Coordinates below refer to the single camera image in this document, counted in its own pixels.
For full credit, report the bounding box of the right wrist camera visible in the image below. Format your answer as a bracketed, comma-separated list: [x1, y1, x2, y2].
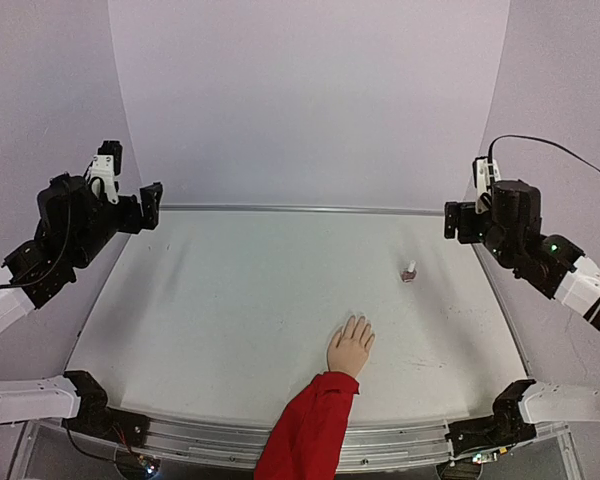
[472, 156, 501, 214]

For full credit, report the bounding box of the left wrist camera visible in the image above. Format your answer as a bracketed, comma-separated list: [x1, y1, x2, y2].
[85, 140, 123, 205]

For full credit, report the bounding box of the mannequin hand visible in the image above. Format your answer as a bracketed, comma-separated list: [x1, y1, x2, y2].
[326, 315, 376, 378]

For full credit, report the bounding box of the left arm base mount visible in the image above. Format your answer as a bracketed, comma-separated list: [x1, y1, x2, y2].
[62, 370, 150, 448]

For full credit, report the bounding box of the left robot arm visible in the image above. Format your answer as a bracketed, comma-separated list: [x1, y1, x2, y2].
[0, 174, 163, 437]

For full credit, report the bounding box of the red sleeve forearm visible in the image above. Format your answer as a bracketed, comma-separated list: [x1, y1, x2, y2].
[254, 372, 359, 479]

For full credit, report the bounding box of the aluminium table frame rail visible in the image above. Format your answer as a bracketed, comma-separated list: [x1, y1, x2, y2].
[68, 210, 524, 479]

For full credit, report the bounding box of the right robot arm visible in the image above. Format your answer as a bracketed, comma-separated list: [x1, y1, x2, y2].
[444, 180, 600, 424]

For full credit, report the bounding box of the left black cable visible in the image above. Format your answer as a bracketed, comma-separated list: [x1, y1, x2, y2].
[0, 174, 94, 296]

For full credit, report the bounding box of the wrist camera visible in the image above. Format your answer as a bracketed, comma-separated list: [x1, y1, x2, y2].
[85, 140, 123, 205]
[472, 156, 501, 214]

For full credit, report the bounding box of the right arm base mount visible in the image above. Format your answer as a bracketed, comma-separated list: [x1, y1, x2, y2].
[445, 379, 537, 458]

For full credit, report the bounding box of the glitter nail polish bottle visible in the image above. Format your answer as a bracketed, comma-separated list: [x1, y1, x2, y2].
[401, 269, 417, 283]

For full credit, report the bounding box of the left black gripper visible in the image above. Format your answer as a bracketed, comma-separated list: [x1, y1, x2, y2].
[72, 183, 164, 269]

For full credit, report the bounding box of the right black camera cable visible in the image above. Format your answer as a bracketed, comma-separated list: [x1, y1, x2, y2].
[487, 134, 600, 194]

